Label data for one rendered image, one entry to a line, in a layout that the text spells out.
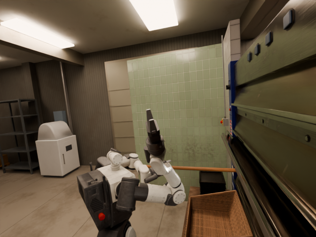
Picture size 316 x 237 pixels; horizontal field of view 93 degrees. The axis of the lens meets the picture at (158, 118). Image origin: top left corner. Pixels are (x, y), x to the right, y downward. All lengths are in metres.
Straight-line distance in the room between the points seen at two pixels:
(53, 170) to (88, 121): 1.59
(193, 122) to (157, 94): 0.76
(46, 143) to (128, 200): 4.34
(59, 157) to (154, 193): 4.15
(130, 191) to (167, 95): 2.01
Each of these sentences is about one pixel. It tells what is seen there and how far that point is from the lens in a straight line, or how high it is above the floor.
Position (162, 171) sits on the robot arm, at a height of 1.44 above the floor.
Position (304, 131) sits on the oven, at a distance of 0.65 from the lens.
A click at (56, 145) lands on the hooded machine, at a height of 0.91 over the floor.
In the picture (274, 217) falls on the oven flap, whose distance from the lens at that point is 0.67.
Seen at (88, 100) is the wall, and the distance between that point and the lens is 5.04.
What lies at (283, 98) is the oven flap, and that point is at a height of 1.77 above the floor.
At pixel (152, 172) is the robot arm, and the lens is 1.18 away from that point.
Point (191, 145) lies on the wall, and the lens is 2.67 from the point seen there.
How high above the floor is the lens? 1.79
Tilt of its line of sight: 6 degrees down
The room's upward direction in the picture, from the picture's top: 5 degrees counter-clockwise
